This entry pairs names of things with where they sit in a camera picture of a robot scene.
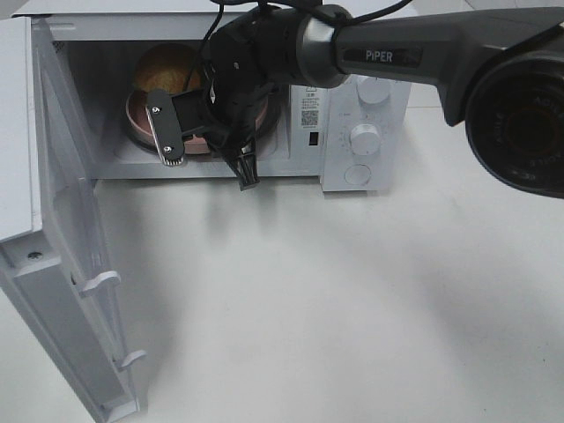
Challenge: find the round door release button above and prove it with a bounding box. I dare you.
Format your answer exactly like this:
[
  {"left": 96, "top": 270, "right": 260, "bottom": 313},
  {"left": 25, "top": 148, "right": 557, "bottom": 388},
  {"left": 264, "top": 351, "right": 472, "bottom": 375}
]
[{"left": 344, "top": 164, "right": 372, "bottom": 186}]

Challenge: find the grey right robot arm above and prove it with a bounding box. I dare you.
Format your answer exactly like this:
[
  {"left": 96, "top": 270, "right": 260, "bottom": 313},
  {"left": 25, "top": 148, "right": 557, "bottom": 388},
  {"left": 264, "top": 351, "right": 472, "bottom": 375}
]
[{"left": 170, "top": 1, "right": 563, "bottom": 198}]

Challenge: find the burger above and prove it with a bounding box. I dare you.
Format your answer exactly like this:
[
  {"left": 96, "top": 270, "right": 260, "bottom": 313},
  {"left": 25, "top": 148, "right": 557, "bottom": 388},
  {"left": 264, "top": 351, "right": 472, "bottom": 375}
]
[{"left": 132, "top": 43, "right": 203, "bottom": 94}]

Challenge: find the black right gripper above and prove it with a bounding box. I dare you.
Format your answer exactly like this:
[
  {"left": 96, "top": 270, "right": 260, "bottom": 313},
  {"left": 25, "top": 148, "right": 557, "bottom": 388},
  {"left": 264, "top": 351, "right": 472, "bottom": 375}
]
[{"left": 171, "top": 7, "right": 307, "bottom": 190}]

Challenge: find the pink plate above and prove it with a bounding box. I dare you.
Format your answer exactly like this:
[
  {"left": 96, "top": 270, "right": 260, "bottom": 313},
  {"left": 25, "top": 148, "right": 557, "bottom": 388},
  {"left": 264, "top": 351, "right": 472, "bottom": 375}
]
[{"left": 125, "top": 87, "right": 268, "bottom": 155}]

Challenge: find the white microwave oven body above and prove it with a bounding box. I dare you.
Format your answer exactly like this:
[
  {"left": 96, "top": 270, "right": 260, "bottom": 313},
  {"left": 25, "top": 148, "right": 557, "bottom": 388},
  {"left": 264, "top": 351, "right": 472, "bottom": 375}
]
[{"left": 14, "top": 1, "right": 411, "bottom": 191}]

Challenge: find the white timer knob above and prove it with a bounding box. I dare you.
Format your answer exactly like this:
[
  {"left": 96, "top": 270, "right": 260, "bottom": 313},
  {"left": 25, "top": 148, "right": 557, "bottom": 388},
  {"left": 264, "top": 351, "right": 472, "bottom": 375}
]
[{"left": 349, "top": 123, "right": 382, "bottom": 156}]

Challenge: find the white microwave door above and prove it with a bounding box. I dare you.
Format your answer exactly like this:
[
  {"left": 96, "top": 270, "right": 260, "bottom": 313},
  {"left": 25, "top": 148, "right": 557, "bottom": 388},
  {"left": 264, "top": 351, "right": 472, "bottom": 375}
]
[{"left": 1, "top": 16, "right": 145, "bottom": 422}]

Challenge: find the white power knob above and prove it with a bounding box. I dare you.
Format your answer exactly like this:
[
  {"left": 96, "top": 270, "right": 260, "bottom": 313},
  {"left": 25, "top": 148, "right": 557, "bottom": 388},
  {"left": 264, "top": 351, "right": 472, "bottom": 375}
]
[{"left": 356, "top": 76, "right": 391, "bottom": 106}]

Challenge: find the glass turntable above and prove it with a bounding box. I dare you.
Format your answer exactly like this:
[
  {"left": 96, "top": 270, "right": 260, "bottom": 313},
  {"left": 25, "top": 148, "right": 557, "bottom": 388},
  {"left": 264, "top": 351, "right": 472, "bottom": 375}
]
[{"left": 127, "top": 90, "right": 283, "bottom": 159}]

